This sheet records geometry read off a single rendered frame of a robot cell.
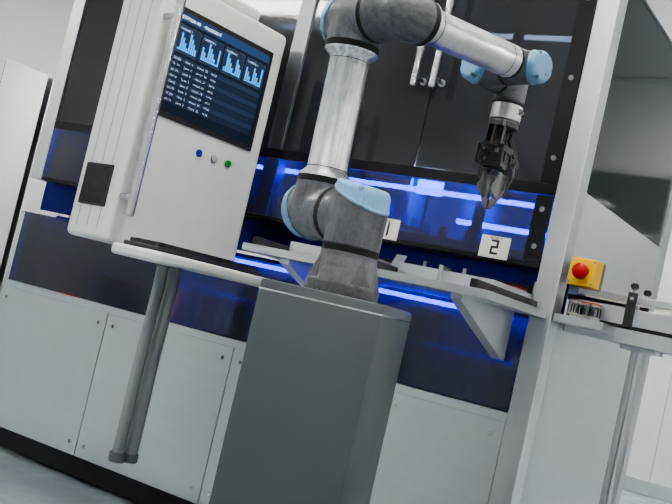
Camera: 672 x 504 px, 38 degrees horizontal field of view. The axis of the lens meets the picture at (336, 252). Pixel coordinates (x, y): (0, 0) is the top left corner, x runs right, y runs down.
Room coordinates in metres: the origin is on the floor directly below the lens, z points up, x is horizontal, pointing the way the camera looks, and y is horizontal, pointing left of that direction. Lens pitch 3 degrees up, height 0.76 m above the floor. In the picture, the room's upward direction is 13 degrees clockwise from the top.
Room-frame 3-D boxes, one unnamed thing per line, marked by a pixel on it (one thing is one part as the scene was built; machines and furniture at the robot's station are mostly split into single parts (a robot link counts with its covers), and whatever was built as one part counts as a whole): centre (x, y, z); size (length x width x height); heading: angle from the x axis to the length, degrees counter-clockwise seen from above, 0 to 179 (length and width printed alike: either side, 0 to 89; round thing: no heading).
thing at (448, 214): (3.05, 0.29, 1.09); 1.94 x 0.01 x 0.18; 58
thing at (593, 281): (2.49, -0.64, 1.00); 0.08 x 0.07 x 0.07; 148
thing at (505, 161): (2.33, -0.32, 1.23); 0.09 x 0.08 x 0.12; 149
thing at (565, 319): (2.52, -0.67, 0.87); 0.14 x 0.13 x 0.02; 148
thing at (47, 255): (3.06, 0.31, 0.73); 1.98 x 0.01 x 0.25; 58
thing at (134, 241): (2.68, 0.37, 0.82); 0.40 x 0.14 x 0.02; 141
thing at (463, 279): (2.52, -0.36, 0.90); 0.34 x 0.26 x 0.04; 148
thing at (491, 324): (2.41, -0.39, 0.80); 0.34 x 0.03 x 0.13; 148
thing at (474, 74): (2.27, -0.26, 1.39); 0.11 x 0.11 x 0.08; 37
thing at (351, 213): (1.95, -0.02, 0.96); 0.13 x 0.12 x 0.14; 37
